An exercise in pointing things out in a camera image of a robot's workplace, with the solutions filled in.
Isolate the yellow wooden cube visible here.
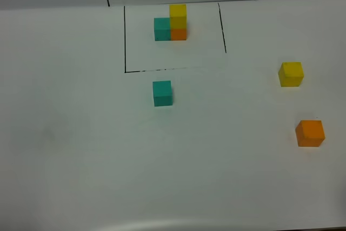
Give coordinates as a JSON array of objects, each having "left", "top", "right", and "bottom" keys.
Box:
[{"left": 278, "top": 62, "right": 304, "bottom": 87}]

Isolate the template orange cube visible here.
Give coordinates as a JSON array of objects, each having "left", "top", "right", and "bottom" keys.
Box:
[{"left": 170, "top": 28, "right": 187, "bottom": 41}]

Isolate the template yellow cube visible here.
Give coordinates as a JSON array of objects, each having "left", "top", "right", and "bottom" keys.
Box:
[{"left": 169, "top": 4, "right": 187, "bottom": 29}]

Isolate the orange wooden cube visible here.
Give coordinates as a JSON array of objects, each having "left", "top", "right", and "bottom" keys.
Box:
[{"left": 295, "top": 120, "right": 325, "bottom": 147}]

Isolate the loose teal wooden cube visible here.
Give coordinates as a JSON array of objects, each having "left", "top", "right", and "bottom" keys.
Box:
[{"left": 152, "top": 81, "right": 173, "bottom": 107}]

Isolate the template teal cube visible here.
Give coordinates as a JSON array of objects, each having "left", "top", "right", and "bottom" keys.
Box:
[{"left": 154, "top": 17, "right": 171, "bottom": 41}]

